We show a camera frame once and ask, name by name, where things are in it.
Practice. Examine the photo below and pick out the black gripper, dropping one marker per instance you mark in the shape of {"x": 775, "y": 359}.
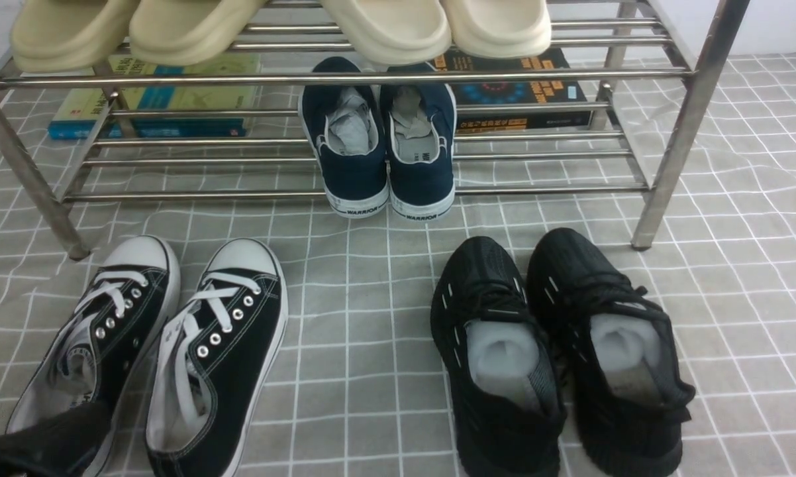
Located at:
{"x": 73, "y": 443}

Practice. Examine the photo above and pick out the black canvas sneaker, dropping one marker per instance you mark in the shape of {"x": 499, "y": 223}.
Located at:
{"x": 112, "y": 327}
{"x": 214, "y": 357}

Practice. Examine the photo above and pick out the stainless steel shoe rack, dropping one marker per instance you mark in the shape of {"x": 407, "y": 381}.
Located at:
{"x": 642, "y": 46}

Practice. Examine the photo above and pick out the green and blue book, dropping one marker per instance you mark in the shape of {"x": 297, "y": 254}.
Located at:
{"x": 78, "y": 113}

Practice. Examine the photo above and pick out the beige slipper far left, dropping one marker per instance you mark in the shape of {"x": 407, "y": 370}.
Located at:
{"x": 60, "y": 36}

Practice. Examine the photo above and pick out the beige slipper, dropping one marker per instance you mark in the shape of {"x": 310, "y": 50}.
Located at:
{"x": 60, "y": 36}
{"x": 180, "y": 33}

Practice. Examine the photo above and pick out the navy canvas shoe left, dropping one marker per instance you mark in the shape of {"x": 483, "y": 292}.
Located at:
{"x": 344, "y": 129}

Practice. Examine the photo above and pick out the navy canvas shoe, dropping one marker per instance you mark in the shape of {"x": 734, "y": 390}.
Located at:
{"x": 420, "y": 124}
{"x": 344, "y": 129}

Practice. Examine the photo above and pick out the black knit sneaker left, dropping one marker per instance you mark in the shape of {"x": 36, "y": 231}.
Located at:
{"x": 505, "y": 392}

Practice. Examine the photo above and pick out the black knit sneaker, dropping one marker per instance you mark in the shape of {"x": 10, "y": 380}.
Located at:
{"x": 505, "y": 392}
{"x": 618, "y": 346}

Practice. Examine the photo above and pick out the navy canvas shoe right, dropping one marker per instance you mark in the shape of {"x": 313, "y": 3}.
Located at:
{"x": 420, "y": 124}

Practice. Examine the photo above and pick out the cream slipper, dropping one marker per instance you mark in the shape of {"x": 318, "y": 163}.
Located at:
{"x": 394, "y": 33}
{"x": 499, "y": 29}

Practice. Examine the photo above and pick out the black knit sneaker right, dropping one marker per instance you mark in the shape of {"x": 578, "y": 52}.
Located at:
{"x": 618, "y": 346}

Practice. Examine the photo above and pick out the cream slipper far right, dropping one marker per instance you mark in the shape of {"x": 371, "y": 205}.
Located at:
{"x": 499, "y": 29}

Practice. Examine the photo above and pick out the black and orange book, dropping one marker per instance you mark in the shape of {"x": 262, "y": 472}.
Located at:
{"x": 524, "y": 93}

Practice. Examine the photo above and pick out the grey checkered floor cloth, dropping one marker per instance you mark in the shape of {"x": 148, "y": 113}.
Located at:
{"x": 357, "y": 387}

